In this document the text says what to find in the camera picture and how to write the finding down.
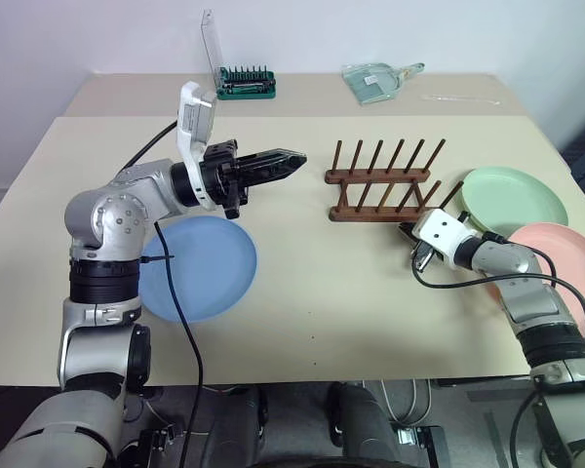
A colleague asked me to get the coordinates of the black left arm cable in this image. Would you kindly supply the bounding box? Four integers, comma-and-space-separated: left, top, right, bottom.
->
119, 121, 206, 468

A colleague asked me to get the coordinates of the black metal foot plate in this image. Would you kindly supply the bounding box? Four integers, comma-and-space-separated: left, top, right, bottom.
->
392, 423, 450, 468
136, 424, 186, 468

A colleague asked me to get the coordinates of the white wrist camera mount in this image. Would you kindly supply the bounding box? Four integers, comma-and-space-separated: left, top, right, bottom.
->
175, 81, 219, 212
412, 208, 484, 272

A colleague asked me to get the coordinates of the clear green dustpan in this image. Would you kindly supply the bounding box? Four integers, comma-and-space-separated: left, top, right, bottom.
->
341, 61, 426, 106

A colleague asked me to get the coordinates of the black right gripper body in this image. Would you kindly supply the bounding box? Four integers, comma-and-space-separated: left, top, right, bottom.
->
411, 238, 445, 268

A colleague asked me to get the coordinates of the brown wooden dish rack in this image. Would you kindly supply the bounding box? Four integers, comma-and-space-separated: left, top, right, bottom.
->
324, 138, 467, 225

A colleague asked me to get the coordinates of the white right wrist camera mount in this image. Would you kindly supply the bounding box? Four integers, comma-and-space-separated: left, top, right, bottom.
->
412, 208, 484, 272

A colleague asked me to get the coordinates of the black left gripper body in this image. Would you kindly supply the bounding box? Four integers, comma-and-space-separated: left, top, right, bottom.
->
199, 138, 253, 220

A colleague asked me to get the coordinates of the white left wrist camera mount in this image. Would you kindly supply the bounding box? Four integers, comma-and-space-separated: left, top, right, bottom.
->
175, 81, 219, 212

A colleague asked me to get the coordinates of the green screwdriver bit case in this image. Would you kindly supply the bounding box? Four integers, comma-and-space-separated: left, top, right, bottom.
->
200, 8, 278, 102

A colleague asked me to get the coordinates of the thin clear plastic stick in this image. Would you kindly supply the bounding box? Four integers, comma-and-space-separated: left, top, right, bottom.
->
421, 94, 501, 105

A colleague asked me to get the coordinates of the pink plastic plate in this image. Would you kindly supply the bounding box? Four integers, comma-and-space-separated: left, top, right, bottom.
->
482, 222, 585, 341

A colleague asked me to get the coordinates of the dark grey rounded housing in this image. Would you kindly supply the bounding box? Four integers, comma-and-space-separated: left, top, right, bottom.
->
326, 382, 401, 468
194, 384, 269, 468

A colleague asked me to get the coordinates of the blue plastic plate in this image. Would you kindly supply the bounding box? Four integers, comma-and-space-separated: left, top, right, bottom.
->
138, 215, 259, 324

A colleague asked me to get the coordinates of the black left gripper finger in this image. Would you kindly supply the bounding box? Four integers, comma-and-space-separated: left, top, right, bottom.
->
243, 163, 304, 189
237, 147, 308, 172

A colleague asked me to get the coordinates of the white cable under table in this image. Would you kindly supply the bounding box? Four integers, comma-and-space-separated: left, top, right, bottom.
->
379, 379, 433, 425

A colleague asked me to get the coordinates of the green plastic plate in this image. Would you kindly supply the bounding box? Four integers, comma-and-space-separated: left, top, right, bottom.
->
460, 166, 569, 239

